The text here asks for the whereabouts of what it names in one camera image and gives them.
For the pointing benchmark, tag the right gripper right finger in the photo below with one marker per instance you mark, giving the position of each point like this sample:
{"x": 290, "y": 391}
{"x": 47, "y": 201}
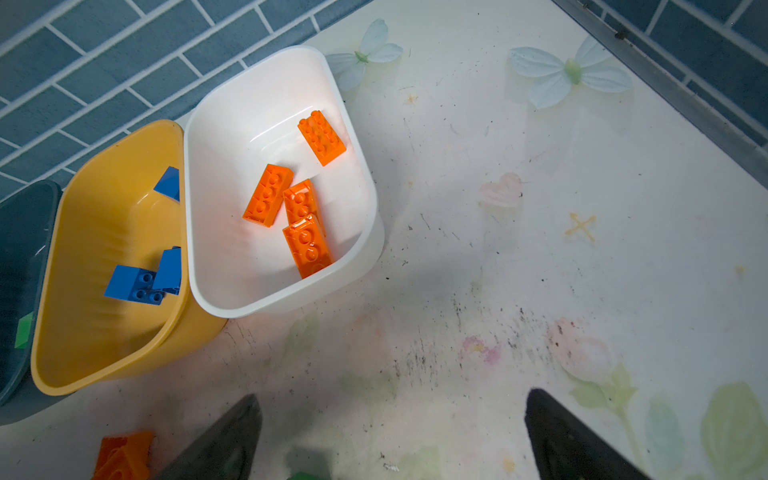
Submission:
{"x": 565, "y": 448}

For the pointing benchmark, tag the white plastic bin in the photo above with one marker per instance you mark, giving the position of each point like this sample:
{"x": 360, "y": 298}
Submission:
{"x": 281, "y": 207}

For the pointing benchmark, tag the yellow plastic bin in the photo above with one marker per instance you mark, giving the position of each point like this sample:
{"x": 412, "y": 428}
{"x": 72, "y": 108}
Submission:
{"x": 110, "y": 214}

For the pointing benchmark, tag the orange lego brick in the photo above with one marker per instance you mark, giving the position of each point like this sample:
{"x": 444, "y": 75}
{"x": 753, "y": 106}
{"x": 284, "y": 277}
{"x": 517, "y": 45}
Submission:
{"x": 308, "y": 245}
{"x": 321, "y": 137}
{"x": 267, "y": 199}
{"x": 300, "y": 200}
{"x": 124, "y": 457}

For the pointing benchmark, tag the blue lego brick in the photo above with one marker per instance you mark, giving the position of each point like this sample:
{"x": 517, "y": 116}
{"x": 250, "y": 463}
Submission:
{"x": 169, "y": 184}
{"x": 169, "y": 274}
{"x": 135, "y": 285}

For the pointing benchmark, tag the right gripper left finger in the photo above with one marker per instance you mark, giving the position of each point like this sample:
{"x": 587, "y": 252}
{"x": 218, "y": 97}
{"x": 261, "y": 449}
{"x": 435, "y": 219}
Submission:
{"x": 225, "y": 450}

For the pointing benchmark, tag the dark teal plastic bin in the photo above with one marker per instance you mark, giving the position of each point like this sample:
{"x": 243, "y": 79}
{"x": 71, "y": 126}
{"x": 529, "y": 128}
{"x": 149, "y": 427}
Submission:
{"x": 27, "y": 222}

